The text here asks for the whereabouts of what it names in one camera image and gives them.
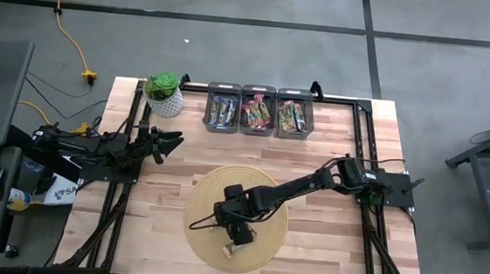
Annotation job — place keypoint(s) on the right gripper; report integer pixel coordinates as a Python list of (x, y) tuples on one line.
[(236, 213)]

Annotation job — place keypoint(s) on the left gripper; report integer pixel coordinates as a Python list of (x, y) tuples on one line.
[(148, 144)]

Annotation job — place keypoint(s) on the granola bar blue wrapper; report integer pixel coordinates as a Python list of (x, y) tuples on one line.
[(225, 111), (215, 110), (234, 112)]

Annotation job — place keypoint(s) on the granola bar orange wrapper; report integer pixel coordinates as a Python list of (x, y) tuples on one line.
[(282, 117), (296, 117), (302, 117), (289, 116)]

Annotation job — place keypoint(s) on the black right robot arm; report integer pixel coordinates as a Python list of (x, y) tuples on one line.
[(302, 187)]

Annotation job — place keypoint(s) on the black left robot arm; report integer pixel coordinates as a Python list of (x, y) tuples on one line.
[(91, 147)]

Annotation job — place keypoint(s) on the succulent in white patterned pot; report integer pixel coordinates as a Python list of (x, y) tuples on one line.
[(164, 100)]

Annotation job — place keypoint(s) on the round woven straw placemat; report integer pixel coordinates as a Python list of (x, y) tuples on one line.
[(201, 247)]

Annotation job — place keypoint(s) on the grey plastic bin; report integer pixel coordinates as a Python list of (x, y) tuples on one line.
[(256, 133), (293, 136), (223, 131)]

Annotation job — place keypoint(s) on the white printed box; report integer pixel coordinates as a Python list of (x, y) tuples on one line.
[(63, 193)]

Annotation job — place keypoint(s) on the yellow blue bottle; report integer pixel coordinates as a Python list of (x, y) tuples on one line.
[(19, 199)]

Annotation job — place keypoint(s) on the black desk caster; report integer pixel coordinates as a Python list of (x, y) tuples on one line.
[(11, 252)]

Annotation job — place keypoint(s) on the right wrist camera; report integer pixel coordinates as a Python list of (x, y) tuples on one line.
[(234, 193)]

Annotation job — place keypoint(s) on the black aluminium table frame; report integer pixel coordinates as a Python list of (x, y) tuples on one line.
[(340, 101)]

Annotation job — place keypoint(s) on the grey side table frame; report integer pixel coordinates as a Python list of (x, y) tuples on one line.
[(485, 204)]

